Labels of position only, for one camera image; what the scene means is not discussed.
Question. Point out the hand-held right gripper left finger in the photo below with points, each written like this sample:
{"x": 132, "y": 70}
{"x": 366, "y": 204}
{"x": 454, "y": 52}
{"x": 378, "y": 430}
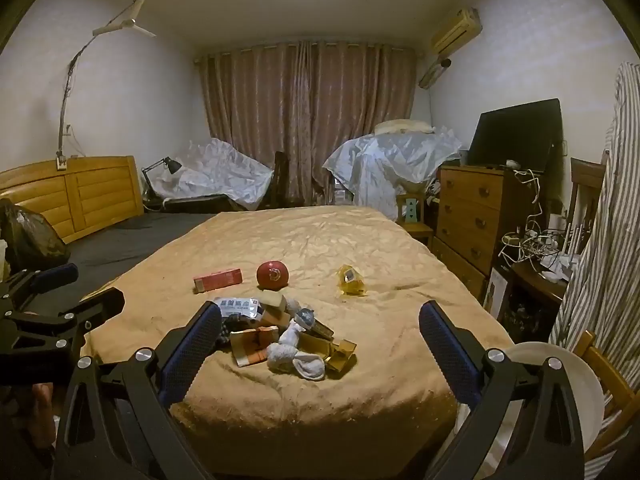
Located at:
{"x": 192, "y": 355}

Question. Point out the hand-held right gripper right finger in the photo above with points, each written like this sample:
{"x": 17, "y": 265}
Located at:
{"x": 450, "y": 355}

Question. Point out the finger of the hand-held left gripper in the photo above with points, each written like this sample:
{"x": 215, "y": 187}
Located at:
{"x": 102, "y": 305}
{"x": 52, "y": 277}

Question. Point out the white printed pouch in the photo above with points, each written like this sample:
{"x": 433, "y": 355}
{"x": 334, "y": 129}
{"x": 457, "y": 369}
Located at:
{"x": 240, "y": 306}

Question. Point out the red and white slim carton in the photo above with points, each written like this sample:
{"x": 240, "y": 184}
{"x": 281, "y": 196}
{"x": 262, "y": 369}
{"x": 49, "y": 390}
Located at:
{"x": 220, "y": 279}

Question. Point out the blue bottle cap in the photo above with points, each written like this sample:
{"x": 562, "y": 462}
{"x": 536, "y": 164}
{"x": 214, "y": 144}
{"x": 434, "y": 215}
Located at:
{"x": 304, "y": 317}

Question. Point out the white bin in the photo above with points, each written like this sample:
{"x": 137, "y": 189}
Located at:
{"x": 580, "y": 390}

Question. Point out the dark patterned packet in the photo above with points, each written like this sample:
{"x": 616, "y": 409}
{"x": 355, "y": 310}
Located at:
{"x": 227, "y": 330}

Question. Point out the black plastic bag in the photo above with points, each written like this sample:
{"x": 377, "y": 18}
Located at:
{"x": 30, "y": 240}

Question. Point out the white appliance box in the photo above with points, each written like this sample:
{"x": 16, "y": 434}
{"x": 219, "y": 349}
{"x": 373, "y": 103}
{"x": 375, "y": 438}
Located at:
{"x": 495, "y": 290}

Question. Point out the dark grey bed sheet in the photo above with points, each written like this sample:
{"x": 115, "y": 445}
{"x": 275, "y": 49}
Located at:
{"x": 140, "y": 235}

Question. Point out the small brown box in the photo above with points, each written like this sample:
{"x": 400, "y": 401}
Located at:
{"x": 272, "y": 319}

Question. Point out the white sock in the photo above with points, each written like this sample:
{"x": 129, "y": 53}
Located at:
{"x": 285, "y": 352}

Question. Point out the wooden headboard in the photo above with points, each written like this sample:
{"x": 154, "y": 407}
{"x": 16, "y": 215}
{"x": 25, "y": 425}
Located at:
{"x": 95, "y": 195}

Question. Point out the gold box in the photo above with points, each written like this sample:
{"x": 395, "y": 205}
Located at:
{"x": 317, "y": 345}
{"x": 342, "y": 355}

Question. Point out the dark wooden table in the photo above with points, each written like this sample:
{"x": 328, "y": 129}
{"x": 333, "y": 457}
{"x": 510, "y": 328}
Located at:
{"x": 532, "y": 280}

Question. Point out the red ball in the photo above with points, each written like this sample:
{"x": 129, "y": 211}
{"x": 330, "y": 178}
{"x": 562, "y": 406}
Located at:
{"x": 272, "y": 276}

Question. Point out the yellow plastic wrapper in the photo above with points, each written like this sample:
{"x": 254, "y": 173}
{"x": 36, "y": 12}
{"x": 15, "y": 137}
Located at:
{"x": 351, "y": 282}

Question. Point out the small wooden chair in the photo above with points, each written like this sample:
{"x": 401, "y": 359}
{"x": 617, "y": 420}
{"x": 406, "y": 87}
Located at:
{"x": 417, "y": 232}

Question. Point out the dark gold packet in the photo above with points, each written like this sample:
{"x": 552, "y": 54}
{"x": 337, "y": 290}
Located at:
{"x": 322, "y": 330}

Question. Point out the wooden dresser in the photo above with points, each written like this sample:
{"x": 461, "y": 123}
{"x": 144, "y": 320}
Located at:
{"x": 467, "y": 210}

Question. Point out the black desk lamp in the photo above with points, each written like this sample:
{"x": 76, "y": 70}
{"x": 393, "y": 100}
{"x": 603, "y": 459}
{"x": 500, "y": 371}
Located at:
{"x": 172, "y": 164}

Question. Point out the light wooden chair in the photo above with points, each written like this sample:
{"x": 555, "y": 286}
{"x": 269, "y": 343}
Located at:
{"x": 612, "y": 385}

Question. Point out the striped cloth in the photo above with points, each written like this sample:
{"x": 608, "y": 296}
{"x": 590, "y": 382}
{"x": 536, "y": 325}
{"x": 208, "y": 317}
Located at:
{"x": 610, "y": 260}

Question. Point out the large clear plastic sheet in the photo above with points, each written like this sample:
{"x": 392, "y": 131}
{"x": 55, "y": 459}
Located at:
{"x": 390, "y": 160}

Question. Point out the black television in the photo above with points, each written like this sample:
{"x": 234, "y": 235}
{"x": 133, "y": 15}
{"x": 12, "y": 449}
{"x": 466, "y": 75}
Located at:
{"x": 515, "y": 135}

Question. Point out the cream pillow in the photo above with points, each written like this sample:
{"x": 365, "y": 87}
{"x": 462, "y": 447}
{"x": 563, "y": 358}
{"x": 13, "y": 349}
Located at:
{"x": 402, "y": 125}

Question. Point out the brown curtain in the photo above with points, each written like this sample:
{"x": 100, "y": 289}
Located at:
{"x": 300, "y": 110}

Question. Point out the yellowed air conditioner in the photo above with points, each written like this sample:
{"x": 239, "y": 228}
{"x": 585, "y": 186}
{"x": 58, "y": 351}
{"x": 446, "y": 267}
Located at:
{"x": 457, "y": 30}

